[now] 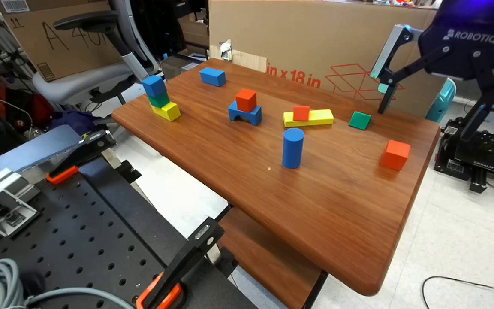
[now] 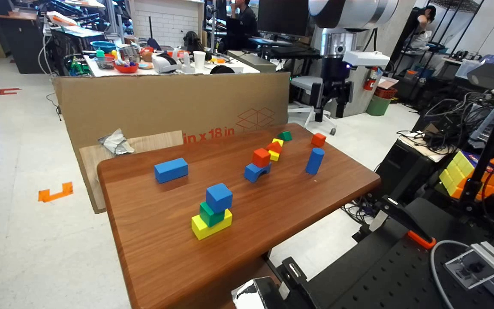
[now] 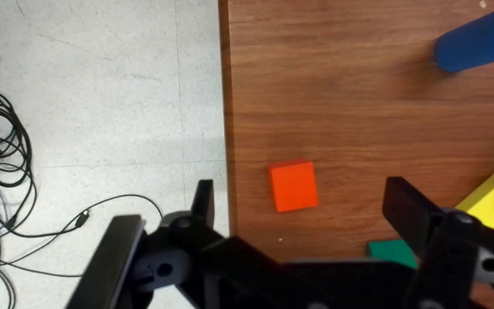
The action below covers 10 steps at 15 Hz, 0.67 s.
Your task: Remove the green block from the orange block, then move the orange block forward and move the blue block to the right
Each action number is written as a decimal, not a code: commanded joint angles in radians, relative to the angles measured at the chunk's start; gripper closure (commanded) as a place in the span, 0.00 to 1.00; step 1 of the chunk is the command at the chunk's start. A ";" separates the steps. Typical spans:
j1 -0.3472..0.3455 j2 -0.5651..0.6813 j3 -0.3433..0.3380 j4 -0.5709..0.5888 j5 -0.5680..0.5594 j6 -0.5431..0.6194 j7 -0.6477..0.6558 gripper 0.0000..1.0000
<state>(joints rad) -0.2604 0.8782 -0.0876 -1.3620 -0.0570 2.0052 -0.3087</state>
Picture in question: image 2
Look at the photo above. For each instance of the green bin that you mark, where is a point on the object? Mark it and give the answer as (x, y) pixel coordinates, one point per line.
(377, 104)

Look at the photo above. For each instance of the aluminium extrusion bracket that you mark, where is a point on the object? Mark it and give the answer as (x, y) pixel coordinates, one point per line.
(475, 267)

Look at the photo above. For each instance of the white cup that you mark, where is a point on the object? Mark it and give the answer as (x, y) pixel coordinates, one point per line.
(199, 60)

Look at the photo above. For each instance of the crumpled grey cloth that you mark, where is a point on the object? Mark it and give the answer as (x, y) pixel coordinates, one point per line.
(115, 142)

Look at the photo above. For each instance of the blue rectangular block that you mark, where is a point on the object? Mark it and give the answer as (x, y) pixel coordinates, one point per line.
(171, 170)

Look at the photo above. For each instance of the green block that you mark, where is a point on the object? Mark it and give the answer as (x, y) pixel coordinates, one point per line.
(207, 214)
(285, 135)

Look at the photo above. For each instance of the blue arch block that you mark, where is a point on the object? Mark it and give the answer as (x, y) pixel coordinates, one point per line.
(250, 171)

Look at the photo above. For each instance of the yellow paper pad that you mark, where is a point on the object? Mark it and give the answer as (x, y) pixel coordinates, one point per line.
(456, 171)

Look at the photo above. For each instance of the black stand pole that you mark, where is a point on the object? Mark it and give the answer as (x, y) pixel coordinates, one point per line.
(489, 147)

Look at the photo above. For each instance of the red bowl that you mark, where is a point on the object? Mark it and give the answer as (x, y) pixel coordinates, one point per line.
(125, 68)

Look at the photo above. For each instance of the seated person dark clothes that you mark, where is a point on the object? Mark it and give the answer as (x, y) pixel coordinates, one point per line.
(247, 22)

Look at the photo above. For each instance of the white cluttered table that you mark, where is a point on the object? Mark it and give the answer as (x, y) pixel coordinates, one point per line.
(171, 68)

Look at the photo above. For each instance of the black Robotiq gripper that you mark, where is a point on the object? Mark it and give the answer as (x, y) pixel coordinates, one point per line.
(336, 73)

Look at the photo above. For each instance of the person with dark hair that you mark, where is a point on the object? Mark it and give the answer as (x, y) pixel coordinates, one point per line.
(427, 13)

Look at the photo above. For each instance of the small orange cube block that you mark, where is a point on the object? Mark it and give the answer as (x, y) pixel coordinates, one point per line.
(274, 147)

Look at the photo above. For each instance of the blue cylinder block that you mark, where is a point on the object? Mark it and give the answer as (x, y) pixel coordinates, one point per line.
(314, 161)

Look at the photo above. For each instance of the black perforated breadboard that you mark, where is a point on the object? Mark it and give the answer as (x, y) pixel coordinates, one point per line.
(384, 274)

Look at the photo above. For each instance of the black monitor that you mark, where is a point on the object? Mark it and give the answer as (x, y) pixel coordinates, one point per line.
(283, 13)

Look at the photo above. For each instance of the blue cube block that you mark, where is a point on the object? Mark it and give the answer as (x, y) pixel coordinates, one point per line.
(218, 197)

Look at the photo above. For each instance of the black desk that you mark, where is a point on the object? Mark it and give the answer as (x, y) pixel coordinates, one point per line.
(21, 39)

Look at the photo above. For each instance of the long yellow block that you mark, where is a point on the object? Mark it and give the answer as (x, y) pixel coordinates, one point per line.
(273, 154)

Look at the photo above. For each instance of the large printed cardboard box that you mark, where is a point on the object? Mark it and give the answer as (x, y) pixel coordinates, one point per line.
(171, 103)

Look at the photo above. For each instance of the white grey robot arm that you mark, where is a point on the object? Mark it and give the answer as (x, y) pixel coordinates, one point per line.
(350, 10)

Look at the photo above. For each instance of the yellow rectangular block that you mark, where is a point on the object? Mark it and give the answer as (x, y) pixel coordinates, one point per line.
(204, 228)

